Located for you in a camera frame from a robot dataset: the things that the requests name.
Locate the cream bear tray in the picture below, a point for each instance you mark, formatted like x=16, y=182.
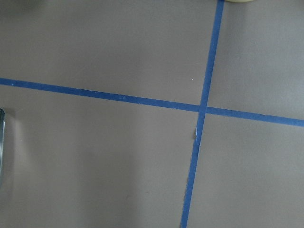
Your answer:
x=238, y=1

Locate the steel ice scoop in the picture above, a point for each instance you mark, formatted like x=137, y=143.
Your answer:
x=2, y=131

